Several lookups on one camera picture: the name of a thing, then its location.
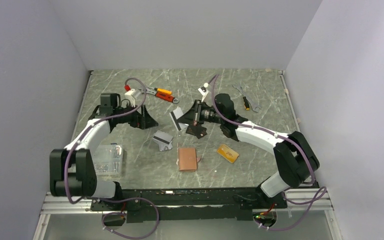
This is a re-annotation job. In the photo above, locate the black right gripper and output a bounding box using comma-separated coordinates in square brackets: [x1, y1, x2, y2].
[177, 100, 224, 127]

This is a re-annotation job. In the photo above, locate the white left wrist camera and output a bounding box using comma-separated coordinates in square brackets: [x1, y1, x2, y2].
[124, 84, 142, 107]

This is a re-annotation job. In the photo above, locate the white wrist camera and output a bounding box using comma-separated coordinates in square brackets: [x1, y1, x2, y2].
[198, 82, 210, 103]
[124, 84, 142, 107]

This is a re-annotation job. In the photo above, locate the brown leather card holder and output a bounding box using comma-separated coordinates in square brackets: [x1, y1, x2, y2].
[177, 147, 198, 172]

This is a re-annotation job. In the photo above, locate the black VIP card stack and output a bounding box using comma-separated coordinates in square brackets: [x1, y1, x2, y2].
[185, 124, 207, 139]

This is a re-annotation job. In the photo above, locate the yellow handled screwdriver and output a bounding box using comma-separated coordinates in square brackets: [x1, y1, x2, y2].
[242, 96, 251, 111]

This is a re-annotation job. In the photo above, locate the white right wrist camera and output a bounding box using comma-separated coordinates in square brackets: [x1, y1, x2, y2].
[198, 82, 210, 103]

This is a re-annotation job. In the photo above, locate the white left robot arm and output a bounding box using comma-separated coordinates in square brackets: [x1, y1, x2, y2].
[49, 93, 159, 210]

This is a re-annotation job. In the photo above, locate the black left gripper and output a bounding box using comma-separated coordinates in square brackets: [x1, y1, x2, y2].
[114, 101, 159, 130]

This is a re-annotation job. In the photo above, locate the red orange adjustable wrench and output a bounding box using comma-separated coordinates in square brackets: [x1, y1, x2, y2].
[144, 86, 179, 104]

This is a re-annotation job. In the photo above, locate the aluminium frame rail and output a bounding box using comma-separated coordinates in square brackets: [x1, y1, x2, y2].
[40, 192, 92, 215]

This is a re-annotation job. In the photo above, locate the silver magnetic stripe card stack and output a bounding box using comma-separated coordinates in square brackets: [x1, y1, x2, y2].
[152, 130, 174, 152]

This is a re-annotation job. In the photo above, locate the silver open end wrench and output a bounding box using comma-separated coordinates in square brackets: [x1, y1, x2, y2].
[232, 83, 261, 113]

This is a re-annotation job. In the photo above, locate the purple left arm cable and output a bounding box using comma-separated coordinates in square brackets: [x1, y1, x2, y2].
[62, 77, 160, 240]

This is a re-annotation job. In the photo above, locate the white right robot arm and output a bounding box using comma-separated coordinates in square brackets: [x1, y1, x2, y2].
[177, 93, 320, 208]

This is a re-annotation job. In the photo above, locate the clear plastic screw box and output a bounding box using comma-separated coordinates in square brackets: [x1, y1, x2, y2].
[92, 143, 124, 176]

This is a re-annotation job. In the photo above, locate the orange card stack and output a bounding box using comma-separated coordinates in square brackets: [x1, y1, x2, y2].
[216, 143, 239, 164]

